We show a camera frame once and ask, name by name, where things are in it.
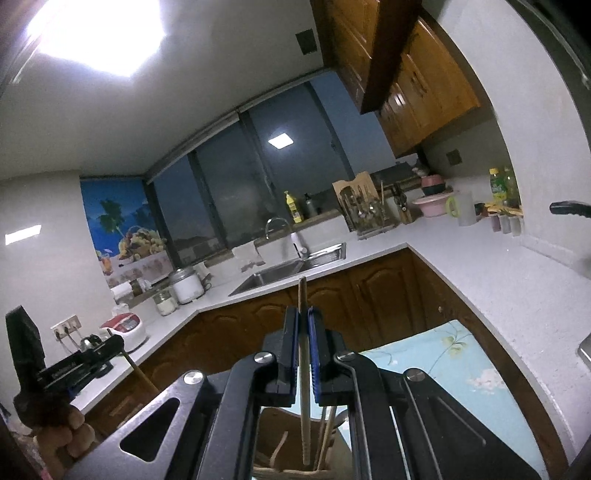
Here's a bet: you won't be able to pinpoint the steel faucet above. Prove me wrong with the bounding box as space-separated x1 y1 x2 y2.
265 216 310 260

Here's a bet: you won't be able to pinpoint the white pot with steel lid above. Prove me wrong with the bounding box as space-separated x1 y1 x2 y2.
168 266 206 306

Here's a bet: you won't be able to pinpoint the person's left hand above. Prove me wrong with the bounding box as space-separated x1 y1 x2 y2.
34 405 96 459

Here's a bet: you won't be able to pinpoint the knife block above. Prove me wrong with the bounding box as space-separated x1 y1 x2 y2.
390 182 414 226

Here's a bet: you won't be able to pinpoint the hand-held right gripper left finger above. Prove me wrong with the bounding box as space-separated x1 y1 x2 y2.
62 305 305 480

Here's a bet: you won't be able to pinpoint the black pan handle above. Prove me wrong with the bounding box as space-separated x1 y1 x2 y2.
549 199 591 218

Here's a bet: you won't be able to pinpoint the pink basin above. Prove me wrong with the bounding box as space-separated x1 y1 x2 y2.
412 191 458 218

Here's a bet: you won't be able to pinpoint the steel sink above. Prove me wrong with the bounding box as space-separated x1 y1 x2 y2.
228 242 348 297

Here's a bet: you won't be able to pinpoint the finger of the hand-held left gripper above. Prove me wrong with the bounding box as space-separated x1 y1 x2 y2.
68 335 126 378

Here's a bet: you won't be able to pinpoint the yellow green drink bottle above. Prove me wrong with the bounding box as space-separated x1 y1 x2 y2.
489 167 520 209

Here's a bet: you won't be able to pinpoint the white pitcher with green handle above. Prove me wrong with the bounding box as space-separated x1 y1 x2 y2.
445 190 479 227

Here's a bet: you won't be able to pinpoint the white dish cloth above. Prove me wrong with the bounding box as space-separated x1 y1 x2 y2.
233 239 268 274

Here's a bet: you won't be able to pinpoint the wooden lower cabinets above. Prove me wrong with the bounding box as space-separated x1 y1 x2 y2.
83 246 570 462

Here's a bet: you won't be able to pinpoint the ceiling light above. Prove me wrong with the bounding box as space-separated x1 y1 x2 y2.
22 0 168 78

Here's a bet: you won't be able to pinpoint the wooden upper cabinet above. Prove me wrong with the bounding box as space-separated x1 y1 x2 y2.
311 0 482 158

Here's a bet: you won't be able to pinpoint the red and white rice cooker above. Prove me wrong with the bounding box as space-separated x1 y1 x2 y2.
99 312 149 354

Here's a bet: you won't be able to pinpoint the printed palm tree poster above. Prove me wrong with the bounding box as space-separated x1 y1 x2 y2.
80 177 175 290

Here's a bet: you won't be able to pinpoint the dish rack with cutlery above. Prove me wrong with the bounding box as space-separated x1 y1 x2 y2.
339 182 400 241

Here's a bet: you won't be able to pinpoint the row of small spice jars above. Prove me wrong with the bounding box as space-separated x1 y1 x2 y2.
488 209 523 237

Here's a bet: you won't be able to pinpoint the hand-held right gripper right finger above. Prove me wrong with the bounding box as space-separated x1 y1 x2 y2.
307 306 543 480

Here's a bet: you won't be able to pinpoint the glass jar with white contents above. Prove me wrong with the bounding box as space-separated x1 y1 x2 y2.
154 288 180 317

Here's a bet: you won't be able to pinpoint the wooden cutting board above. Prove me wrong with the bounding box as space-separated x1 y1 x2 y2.
332 171 375 205

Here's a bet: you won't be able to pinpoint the kitchen window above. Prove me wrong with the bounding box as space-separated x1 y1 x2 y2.
144 75 399 269

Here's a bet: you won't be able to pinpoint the wall socket strip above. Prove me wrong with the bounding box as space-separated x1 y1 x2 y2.
50 315 83 342

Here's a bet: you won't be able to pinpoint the steel electric kettle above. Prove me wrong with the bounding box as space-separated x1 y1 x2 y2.
80 335 114 366

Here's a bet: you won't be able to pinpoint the wooden utensil holder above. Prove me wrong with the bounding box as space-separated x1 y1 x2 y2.
252 405 352 480

